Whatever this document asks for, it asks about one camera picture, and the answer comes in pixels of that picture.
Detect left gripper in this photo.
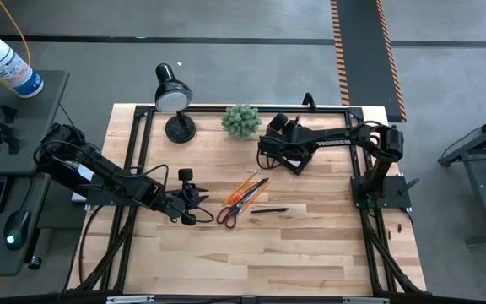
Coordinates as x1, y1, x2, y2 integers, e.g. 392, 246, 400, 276
160, 167, 211, 227

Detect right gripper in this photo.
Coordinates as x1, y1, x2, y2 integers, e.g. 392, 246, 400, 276
258, 111, 312, 168

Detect red and black scissors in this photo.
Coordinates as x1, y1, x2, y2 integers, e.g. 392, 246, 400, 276
215, 176, 271, 230

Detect black pen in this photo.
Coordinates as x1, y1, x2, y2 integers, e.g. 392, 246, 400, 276
249, 206, 290, 214

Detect green potted plant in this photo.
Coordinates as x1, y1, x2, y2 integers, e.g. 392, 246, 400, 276
220, 103, 263, 141

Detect black desk lamp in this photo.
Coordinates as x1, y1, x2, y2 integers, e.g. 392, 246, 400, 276
153, 62, 197, 145

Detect black floor mat striped edges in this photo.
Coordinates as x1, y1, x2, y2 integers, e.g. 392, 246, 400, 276
330, 0, 408, 124

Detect white power box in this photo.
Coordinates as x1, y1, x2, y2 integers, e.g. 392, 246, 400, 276
71, 162, 97, 204

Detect dark grey side desk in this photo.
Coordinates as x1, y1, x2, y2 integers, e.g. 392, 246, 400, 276
0, 68, 71, 176

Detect black computer mouse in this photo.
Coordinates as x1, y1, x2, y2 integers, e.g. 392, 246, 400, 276
3, 209, 32, 252

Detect white wipes canister blue label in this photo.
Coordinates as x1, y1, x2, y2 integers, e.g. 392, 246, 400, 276
0, 33, 45, 100

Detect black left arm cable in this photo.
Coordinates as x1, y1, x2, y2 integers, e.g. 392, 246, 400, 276
139, 163, 216, 225

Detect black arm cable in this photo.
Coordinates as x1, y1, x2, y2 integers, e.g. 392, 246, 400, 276
139, 163, 216, 225
256, 145, 286, 171

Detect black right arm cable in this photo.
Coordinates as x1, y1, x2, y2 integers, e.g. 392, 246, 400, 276
256, 145, 286, 171

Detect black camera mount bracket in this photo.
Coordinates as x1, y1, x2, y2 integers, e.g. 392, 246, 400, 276
301, 91, 318, 112

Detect black aluminium table frame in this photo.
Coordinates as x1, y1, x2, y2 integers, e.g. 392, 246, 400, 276
63, 103, 428, 296

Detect silver table edge bracket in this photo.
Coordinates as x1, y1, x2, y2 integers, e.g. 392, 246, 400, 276
106, 295, 156, 304
342, 296, 392, 304

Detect grey metal desk frame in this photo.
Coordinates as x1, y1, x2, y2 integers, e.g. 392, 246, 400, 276
437, 106, 486, 247

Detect small black bracket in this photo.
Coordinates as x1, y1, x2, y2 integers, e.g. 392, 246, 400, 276
0, 104, 19, 125

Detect yellow cable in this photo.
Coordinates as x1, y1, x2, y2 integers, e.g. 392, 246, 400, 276
0, 0, 32, 92

